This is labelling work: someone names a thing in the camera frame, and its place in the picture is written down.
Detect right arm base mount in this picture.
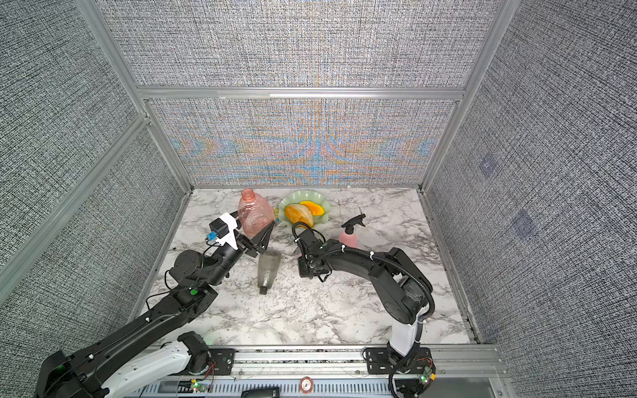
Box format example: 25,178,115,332
363,344,437,385

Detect translucent pink spray bottle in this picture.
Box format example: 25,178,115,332
238,188,275,238

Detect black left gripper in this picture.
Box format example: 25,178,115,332
204,206,271,290

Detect green scalloped plate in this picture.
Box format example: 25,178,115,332
278,190,331,227

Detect aluminium front rail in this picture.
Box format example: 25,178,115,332
91,344,519,398

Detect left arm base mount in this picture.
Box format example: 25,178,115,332
177,332,237,378

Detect orange bread roll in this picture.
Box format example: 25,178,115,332
284,203,315,227

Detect black spray nozzle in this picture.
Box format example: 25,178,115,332
341,214,366,235

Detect opaque pink spray bottle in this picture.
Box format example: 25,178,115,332
338,230,358,248

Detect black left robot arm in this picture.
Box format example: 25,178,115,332
34,212,276,397

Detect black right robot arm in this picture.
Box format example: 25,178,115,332
291,222,436,358

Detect yellow mango slice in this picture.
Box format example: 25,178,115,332
300,201,326,217

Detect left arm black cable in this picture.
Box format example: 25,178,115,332
136,243,220,319

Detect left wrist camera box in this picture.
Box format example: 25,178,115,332
206,212,241,250

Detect clear grey spray bottle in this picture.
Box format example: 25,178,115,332
257,250,281,295

